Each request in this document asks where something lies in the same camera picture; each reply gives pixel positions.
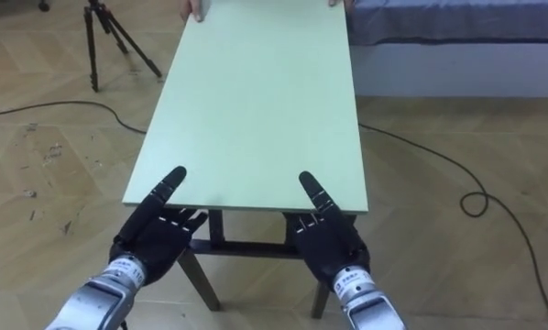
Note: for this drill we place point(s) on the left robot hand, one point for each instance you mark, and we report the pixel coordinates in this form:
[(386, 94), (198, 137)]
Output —
[(152, 236)]

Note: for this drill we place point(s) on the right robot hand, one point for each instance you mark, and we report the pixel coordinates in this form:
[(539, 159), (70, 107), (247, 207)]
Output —
[(329, 243)]

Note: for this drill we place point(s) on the pale green table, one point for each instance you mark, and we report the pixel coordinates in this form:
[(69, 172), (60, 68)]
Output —
[(255, 105)]

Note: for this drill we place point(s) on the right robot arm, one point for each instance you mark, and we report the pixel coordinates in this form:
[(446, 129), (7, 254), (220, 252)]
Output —
[(365, 300)]

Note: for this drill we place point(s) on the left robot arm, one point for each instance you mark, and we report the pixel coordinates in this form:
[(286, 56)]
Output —
[(102, 295)]

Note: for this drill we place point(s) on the grey bed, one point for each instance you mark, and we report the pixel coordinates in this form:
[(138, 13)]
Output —
[(457, 41)]

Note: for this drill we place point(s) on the black camera tripod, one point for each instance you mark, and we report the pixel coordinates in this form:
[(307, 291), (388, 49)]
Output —
[(106, 34)]

